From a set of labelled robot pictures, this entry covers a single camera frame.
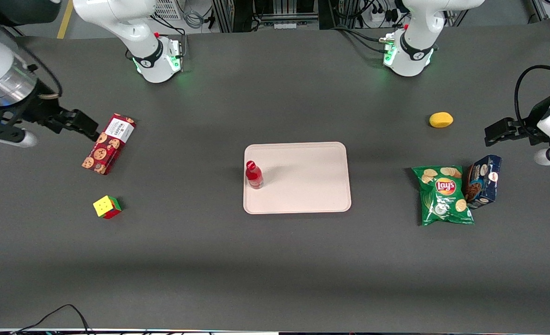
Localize blue cookie box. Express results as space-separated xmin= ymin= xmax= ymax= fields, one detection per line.
xmin=463 ymin=154 xmax=503 ymax=209

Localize thin black table cable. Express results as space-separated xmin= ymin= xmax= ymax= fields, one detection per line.
xmin=10 ymin=304 xmax=94 ymax=335

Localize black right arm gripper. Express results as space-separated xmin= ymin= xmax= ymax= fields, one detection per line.
xmin=0 ymin=88 xmax=100 ymax=141

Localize grey coiled cable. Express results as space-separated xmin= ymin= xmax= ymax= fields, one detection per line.
xmin=183 ymin=9 xmax=206 ymax=29

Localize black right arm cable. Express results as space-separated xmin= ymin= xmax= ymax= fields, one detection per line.
xmin=17 ymin=44 xmax=63 ymax=99

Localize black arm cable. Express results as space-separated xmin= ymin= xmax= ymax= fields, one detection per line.
xmin=515 ymin=65 xmax=550 ymax=128
xmin=17 ymin=44 xmax=63 ymax=99

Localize black left base cables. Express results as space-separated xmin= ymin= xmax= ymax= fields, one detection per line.
xmin=331 ymin=26 xmax=389 ymax=53

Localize red coke bottle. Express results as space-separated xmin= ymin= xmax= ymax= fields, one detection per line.
xmin=245 ymin=161 xmax=264 ymax=190

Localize white power strip with plugs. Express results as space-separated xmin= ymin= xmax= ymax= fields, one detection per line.
xmin=366 ymin=5 xmax=399 ymax=25

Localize yellow lemon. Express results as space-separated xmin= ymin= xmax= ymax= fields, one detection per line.
xmin=429 ymin=112 xmax=454 ymax=128

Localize white vented box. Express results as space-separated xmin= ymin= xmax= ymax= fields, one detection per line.
xmin=154 ymin=0 xmax=183 ymax=20

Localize black right base cable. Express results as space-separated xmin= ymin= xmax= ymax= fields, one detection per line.
xmin=150 ymin=15 xmax=186 ymax=37

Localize green Lays chips bag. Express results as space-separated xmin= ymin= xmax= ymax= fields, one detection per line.
xmin=411 ymin=166 xmax=475 ymax=227

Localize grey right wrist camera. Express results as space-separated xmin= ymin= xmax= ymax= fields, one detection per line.
xmin=3 ymin=129 xmax=39 ymax=148

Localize black metal equipment rack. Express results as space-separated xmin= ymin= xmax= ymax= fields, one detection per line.
xmin=212 ymin=0 xmax=345 ymax=33

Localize red Walkers cookie box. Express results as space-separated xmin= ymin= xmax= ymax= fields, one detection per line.
xmin=81 ymin=113 xmax=137 ymax=176

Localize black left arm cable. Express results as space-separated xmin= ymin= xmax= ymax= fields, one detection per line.
xmin=515 ymin=65 xmax=550 ymax=128

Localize multicoloured puzzle cube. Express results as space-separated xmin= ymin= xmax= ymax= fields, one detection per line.
xmin=93 ymin=195 xmax=122 ymax=220

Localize white rectangular tray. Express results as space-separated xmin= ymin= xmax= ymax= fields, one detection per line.
xmin=243 ymin=142 xmax=352 ymax=214

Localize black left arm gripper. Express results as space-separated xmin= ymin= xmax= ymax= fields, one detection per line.
xmin=484 ymin=98 xmax=550 ymax=147

